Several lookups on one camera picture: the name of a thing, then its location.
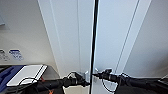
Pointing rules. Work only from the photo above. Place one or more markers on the grey wall board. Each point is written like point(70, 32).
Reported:
point(2, 20)

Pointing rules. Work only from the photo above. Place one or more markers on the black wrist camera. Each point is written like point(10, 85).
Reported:
point(108, 70)
point(72, 74)

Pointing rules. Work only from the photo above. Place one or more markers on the white sign dark print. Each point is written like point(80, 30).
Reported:
point(2, 55)

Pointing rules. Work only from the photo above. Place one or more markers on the white wardrobe door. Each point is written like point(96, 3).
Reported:
point(68, 33)
point(115, 33)

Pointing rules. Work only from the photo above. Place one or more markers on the blue tray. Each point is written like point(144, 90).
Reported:
point(7, 75)

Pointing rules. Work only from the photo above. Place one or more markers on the white sign blue print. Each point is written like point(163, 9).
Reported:
point(16, 54)

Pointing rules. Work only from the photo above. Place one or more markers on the white wardrobe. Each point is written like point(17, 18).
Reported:
point(43, 20)

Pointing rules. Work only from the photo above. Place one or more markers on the orange frame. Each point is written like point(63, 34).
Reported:
point(50, 91)

